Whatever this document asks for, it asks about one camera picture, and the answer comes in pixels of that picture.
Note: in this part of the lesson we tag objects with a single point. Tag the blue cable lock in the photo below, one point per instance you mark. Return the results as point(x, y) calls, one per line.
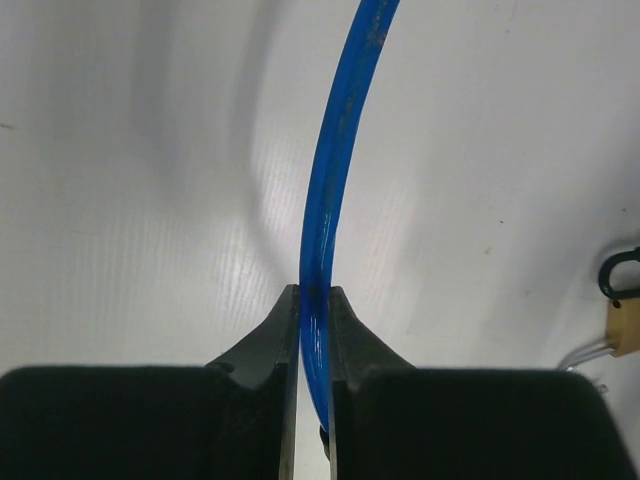
point(332, 157)

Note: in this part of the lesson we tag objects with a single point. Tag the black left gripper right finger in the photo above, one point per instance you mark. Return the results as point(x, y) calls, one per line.
point(391, 420)

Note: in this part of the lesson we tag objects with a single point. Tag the large brass padlock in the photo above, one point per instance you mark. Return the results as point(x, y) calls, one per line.
point(621, 336)

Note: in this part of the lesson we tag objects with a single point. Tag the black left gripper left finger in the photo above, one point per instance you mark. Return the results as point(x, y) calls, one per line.
point(233, 418)

